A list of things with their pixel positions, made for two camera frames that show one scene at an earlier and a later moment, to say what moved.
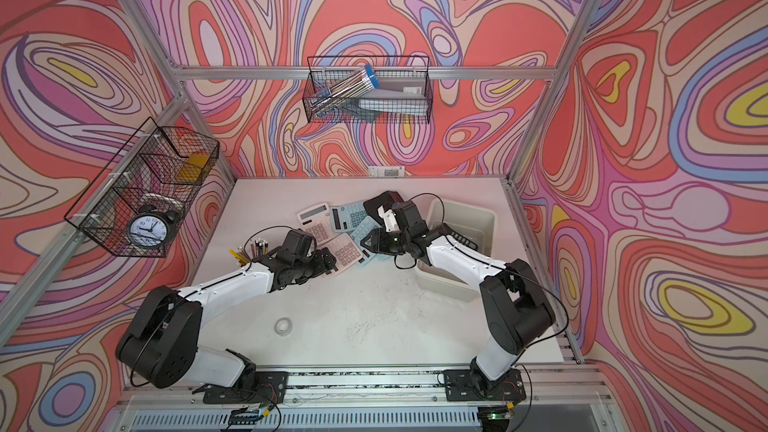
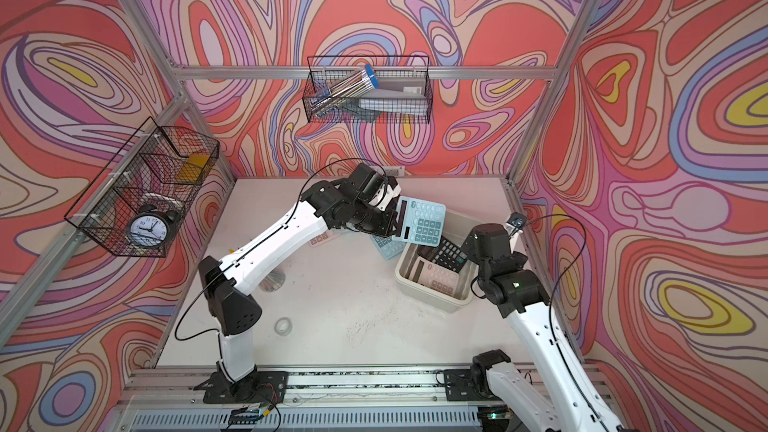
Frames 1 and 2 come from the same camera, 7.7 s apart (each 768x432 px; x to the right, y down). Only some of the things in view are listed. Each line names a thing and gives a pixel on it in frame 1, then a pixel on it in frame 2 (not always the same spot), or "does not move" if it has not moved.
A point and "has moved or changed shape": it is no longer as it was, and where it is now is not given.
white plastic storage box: (476, 223) has moved or changed shape
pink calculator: (344, 250) to (435, 276)
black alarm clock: (152, 227) does not move
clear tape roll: (283, 326) does not move
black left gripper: (322, 264) to (389, 215)
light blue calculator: (359, 232) has moved or changed shape
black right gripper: (378, 244) to (471, 252)
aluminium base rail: (360, 399) does not move
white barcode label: (386, 171) does not move
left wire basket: (136, 205) does not move
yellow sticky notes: (189, 172) does not move
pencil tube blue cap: (337, 93) does not move
